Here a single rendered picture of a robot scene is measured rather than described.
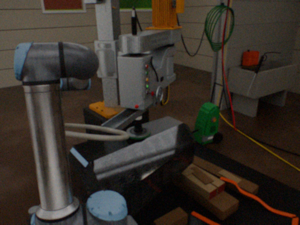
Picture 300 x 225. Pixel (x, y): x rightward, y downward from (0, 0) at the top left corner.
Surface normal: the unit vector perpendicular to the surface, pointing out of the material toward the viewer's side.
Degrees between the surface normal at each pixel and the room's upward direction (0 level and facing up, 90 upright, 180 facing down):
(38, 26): 90
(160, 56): 40
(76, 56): 75
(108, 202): 8
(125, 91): 90
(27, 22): 90
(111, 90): 90
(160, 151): 45
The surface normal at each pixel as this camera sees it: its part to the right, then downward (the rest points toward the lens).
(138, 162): 0.45, -0.45
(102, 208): 0.08, -0.95
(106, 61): -0.15, 0.39
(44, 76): 0.58, 0.15
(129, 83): -0.40, 0.36
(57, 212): 0.23, -0.51
